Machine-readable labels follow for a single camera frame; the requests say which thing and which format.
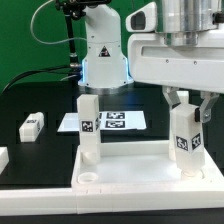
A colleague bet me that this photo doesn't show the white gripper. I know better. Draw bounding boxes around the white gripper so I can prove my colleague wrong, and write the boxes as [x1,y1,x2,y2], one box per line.
[128,30,224,123]

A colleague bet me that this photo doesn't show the white desk top tray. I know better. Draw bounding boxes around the white desk top tray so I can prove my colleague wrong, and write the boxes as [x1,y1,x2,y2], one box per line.
[71,140,224,191]

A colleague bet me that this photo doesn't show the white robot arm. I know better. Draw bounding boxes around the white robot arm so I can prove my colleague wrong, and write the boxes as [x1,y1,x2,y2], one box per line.
[80,0,224,123]

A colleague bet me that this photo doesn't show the fiducial marker sheet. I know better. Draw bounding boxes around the fiducial marker sheet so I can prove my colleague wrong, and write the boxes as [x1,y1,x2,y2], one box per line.
[58,111,146,132]

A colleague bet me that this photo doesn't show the white L-shaped fence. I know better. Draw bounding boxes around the white L-shaped fence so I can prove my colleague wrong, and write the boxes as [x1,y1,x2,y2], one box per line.
[0,184,224,216]

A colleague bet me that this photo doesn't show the white block left edge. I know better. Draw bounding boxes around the white block left edge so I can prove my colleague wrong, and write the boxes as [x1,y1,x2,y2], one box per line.
[0,147,9,174]

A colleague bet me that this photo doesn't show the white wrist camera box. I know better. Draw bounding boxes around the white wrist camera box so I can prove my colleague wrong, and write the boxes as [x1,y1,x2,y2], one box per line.
[125,2,157,33]

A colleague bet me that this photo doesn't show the black cables on table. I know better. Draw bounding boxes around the black cables on table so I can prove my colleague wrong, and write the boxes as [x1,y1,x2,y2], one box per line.
[0,64,83,96]

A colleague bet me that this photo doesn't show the grey cable loop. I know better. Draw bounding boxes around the grey cable loop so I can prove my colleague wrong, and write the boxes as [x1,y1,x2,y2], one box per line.
[30,0,88,46]

